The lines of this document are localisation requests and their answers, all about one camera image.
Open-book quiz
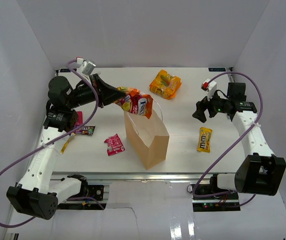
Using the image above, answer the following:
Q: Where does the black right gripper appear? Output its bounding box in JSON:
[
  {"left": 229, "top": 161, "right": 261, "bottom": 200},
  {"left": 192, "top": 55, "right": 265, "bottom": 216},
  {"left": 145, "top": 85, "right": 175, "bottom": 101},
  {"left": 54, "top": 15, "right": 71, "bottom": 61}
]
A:
[{"left": 193, "top": 88, "right": 231, "bottom": 123}]

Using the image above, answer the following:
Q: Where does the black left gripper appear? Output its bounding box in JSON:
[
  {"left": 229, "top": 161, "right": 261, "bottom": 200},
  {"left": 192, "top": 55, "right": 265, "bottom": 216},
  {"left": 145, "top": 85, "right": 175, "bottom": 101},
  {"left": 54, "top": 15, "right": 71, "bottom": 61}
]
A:
[{"left": 67, "top": 73, "right": 126, "bottom": 109}]

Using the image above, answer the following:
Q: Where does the orange fruit candy bag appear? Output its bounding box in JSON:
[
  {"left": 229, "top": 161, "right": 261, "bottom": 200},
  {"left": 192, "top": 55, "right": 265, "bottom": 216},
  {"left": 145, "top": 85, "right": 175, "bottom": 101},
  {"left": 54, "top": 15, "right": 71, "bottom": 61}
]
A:
[{"left": 115, "top": 86, "right": 153, "bottom": 119}]

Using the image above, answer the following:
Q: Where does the dark brown M&M's packet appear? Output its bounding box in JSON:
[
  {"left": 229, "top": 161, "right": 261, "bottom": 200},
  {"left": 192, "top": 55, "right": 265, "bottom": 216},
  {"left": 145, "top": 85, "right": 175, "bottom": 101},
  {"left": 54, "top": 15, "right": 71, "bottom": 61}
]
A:
[{"left": 75, "top": 125, "right": 95, "bottom": 136}]

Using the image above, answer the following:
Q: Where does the orange yellow snack multipack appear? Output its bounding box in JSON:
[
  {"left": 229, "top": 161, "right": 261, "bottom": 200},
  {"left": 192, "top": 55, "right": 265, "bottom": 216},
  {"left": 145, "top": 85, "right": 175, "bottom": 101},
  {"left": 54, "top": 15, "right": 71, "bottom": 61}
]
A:
[{"left": 149, "top": 69, "right": 182, "bottom": 100}]

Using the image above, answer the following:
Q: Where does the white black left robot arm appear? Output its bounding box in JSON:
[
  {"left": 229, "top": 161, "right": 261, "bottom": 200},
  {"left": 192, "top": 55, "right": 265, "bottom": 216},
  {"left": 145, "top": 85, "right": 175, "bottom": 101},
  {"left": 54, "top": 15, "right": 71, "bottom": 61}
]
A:
[{"left": 7, "top": 74, "right": 125, "bottom": 220}]

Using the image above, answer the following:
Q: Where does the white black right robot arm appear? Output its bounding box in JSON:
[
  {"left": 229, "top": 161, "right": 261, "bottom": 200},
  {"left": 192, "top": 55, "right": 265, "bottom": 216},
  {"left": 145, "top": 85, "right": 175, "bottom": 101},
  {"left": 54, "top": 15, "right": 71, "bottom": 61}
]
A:
[{"left": 192, "top": 80, "right": 286, "bottom": 199}]

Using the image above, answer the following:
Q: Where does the brown paper bag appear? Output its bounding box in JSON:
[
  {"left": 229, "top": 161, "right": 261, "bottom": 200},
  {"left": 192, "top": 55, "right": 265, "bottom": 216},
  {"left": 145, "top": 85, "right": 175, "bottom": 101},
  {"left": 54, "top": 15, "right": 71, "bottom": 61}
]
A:
[{"left": 124, "top": 101, "right": 169, "bottom": 170}]

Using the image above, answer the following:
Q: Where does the yellow M&M's packet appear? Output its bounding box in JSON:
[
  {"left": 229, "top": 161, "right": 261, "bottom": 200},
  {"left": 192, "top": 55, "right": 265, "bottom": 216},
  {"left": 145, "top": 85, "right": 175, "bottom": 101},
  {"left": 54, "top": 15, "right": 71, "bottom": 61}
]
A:
[{"left": 197, "top": 127, "right": 212, "bottom": 153}]

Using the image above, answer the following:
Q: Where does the magenta small snack packet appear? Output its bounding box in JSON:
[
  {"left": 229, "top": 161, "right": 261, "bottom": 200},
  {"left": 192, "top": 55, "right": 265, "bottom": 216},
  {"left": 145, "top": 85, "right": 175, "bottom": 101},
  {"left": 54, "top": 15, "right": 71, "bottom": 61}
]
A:
[{"left": 75, "top": 111, "right": 83, "bottom": 125}]

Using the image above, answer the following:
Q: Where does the pink candy packet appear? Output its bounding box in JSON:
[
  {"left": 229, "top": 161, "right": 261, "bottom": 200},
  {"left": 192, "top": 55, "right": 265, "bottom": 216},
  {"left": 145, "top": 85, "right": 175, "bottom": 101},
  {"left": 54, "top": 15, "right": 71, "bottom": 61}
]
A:
[{"left": 104, "top": 134, "right": 125, "bottom": 156}]

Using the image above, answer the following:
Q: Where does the small yellow snack packet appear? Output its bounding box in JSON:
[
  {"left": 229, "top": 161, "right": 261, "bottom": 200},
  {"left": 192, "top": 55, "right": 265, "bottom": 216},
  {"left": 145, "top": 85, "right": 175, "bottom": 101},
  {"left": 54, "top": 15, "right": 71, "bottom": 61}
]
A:
[{"left": 60, "top": 132, "right": 76, "bottom": 155}]

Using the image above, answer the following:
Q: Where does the blue label left corner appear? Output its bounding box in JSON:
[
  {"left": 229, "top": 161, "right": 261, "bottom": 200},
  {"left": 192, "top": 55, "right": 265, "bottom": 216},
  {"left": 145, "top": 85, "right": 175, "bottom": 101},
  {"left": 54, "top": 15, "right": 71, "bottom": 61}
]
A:
[{"left": 59, "top": 68, "right": 71, "bottom": 73}]

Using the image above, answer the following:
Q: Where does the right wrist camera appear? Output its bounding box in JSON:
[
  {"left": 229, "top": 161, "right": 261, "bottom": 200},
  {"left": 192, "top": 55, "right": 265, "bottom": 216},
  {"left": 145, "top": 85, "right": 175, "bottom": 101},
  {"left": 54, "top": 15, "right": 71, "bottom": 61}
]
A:
[{"left": 201, "top": 79, "right": 217, "bottom": 100}]

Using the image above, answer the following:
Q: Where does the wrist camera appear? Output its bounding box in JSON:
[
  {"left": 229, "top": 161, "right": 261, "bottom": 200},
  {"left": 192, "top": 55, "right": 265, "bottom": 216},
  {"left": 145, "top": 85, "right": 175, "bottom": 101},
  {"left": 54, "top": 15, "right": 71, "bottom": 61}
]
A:
[
  {"left": 76, "top": 57, "right": 96, "bottom": 77},
  {"left": 201, "top": 79, "right": 217, "bottom": 100}
]

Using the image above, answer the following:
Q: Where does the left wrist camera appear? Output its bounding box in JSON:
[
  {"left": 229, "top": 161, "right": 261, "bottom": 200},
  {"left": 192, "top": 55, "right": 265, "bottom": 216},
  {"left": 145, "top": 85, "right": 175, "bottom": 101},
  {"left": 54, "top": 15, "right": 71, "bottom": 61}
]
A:
[{"left": 76, "top": 57, "right": 96, "bottom": 77}]

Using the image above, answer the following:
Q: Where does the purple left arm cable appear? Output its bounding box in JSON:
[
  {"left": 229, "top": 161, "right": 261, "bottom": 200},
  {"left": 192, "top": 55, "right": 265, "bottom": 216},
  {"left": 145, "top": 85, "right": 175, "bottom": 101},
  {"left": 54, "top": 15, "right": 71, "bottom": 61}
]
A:
[{"left": 0, "top": 59, "right": 106, "bottom": 229}]

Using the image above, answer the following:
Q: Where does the aluminium front rail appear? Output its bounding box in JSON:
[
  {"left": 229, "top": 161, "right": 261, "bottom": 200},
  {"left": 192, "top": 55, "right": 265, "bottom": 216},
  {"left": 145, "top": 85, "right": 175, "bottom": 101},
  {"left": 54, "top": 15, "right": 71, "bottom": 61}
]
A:
[{"left": 50, "top": 172, "right": 236, "bottom": 182}]

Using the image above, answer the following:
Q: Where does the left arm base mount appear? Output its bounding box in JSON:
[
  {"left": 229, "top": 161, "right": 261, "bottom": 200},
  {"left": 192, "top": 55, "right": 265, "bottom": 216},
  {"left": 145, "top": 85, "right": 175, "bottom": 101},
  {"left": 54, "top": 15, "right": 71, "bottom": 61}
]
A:
[{"left": 85, "top": 185, "right": 104, "bottom": 201}]

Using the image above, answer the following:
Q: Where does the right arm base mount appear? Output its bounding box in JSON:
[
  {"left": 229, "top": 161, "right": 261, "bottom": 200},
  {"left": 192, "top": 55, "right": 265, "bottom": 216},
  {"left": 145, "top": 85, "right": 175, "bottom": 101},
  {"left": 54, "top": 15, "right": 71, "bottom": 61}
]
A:
[{"left": 186, "top": 184, "right": 240, "bottom": 213}]

